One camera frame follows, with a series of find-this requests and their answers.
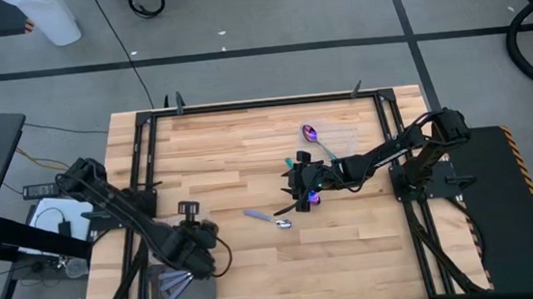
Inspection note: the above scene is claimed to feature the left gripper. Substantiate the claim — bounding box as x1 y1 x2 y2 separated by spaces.
167 197 226 285

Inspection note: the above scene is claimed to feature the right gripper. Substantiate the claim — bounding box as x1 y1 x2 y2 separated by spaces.
268 147 348 218

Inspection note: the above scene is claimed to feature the iridescent purple teal spoon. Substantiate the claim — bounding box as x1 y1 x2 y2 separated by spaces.
284 153 323 208
300 121 339 165

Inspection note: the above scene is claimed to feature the lavender handled silver spoon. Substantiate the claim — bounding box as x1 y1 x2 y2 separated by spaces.
165 277 197 299
160 274 195 293
242 204 294 233
158 269 193 282

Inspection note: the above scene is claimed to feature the grey plastic bin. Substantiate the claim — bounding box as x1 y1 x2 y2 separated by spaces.
142 258 219 299

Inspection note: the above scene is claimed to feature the clear round jar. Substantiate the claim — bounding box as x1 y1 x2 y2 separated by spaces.
62 256 90 281

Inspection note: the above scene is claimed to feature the white paper sheet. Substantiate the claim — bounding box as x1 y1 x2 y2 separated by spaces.
26 193 96 258

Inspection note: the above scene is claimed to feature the black hazard striped platform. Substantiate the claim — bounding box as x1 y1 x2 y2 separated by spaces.
438 122 533 299

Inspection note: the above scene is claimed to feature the white plastic object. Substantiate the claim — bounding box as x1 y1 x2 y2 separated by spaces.
1 0 83 52

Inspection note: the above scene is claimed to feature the black left camera cable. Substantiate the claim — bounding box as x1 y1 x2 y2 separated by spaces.
205 233 236 280

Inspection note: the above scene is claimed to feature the black metal table frame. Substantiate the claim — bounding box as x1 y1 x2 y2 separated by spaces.
69 80 492 299

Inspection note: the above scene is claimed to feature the yellow floor cable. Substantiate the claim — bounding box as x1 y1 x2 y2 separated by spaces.
14 142 71 177

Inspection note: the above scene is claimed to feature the coiled black cable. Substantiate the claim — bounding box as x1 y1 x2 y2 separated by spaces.
126 0 168 21

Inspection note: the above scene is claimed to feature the black floor cable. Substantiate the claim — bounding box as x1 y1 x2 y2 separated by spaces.
90 0 155 115

